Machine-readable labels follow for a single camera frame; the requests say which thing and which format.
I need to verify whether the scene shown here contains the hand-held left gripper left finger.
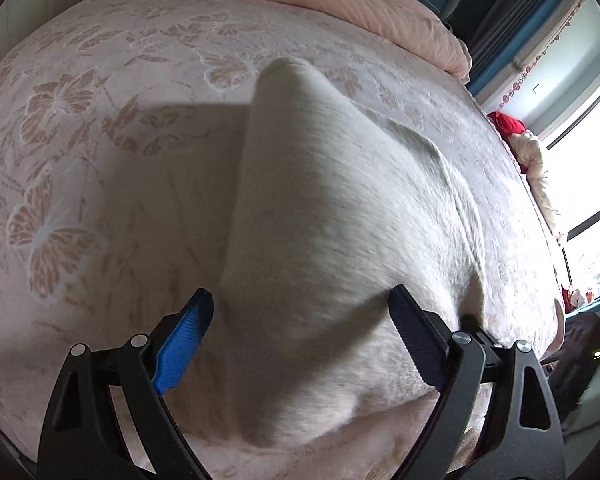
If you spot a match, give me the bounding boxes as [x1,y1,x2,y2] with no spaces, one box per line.
[36,288,216,480]

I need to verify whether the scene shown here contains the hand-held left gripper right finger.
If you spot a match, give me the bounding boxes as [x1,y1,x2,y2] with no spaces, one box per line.
[387,284,567,480]

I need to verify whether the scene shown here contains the cream sweater with black hearts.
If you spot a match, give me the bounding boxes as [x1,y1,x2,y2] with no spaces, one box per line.
[219,56,487,450]

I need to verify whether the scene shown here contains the dark cloth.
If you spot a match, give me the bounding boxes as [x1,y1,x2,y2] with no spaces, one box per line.
[549,310,600,423]

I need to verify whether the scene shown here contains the pink floral bedsheet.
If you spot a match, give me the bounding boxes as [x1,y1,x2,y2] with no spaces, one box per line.
[0,0,567,480]

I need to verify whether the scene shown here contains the cream plush cloth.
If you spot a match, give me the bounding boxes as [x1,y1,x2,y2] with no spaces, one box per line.
[509,130,567,242]

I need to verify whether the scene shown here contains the window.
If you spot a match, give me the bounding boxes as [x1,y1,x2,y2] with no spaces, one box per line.
[544,35,600,313]

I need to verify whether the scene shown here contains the grey curtain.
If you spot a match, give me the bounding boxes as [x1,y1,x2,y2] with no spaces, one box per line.
[472,0,588,97]

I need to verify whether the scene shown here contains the red bead string decoration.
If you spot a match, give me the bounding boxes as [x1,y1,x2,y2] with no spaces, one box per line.
[499,0,589,107]

